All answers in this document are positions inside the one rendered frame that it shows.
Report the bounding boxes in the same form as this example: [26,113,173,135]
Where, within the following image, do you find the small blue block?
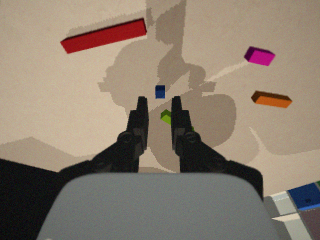
[155,85,165,99]

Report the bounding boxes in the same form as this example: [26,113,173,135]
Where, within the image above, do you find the red rod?
[60,18,147,54]

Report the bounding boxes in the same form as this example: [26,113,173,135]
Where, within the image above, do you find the orange rectangular bar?
[251,91,292,108]

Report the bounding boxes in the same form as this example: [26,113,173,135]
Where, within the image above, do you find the lime green rod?
[161,109,171,125]

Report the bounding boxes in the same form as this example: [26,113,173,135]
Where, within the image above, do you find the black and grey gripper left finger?
[55,96,149,199]

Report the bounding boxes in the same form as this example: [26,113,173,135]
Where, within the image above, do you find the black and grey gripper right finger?
[171,96,263,201]

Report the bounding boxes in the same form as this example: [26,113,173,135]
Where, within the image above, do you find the magenta rectangular block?
[244,46,276,66]

